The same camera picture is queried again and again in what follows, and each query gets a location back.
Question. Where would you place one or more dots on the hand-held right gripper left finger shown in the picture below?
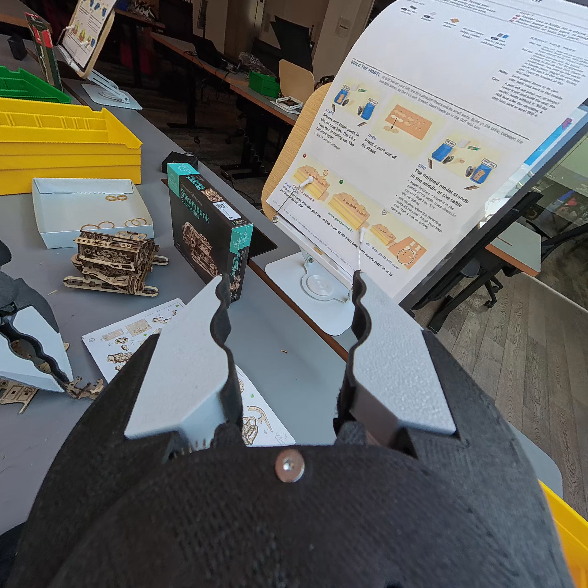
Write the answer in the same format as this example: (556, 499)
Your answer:
(183, 367)

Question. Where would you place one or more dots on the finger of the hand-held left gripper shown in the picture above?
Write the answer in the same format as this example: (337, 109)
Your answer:
(46, 340)
(23, 372)

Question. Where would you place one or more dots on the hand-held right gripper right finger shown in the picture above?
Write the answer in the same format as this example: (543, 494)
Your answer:
(399, 367)

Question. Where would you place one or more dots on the small dark wooden model part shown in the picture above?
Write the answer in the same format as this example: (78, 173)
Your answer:
(85, 389)

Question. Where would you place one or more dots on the light wooden model part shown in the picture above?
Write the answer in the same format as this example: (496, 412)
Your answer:
(16, 395)

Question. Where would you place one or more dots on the wooden submarine model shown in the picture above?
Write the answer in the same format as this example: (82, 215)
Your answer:
(115, 262)

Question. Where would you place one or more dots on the black model kit box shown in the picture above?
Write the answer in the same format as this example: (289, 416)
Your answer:
(202, 229)

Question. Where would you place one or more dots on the instruction booklet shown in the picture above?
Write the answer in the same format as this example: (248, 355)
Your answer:
(138, 340)

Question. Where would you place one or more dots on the white cardboard tray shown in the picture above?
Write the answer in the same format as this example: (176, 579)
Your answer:
(69, 206)

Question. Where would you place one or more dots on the black metal stand legs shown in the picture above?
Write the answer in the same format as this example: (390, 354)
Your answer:
(464, 271)

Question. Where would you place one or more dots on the yellow plastic bin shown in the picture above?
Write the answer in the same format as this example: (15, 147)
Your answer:
(69, 181)
(69, 161)
(569, 537)
(46, 126)

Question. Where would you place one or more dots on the group of tan rubber bands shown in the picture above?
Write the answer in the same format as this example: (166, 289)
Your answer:
(115, 198)

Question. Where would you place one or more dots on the black power adapter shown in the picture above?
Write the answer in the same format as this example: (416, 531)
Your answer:
(177, 160)

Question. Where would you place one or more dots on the green plastic bin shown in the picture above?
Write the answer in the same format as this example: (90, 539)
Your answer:
(264, 85)
(27, 89)

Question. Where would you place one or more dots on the wooden document stand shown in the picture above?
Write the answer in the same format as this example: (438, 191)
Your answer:
(296, 80)
(294, 138)
(110, 96)

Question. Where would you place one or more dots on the red green card package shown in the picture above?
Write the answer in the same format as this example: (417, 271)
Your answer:
(43, 50)

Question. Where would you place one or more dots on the small black container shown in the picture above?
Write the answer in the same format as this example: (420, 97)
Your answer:
(17, 49)

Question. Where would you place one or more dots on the white instruction sheet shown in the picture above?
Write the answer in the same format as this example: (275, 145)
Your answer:
(82, 32)
(459, 92)

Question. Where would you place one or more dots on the long wooden edged table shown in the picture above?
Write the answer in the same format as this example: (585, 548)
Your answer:
(216, 71)

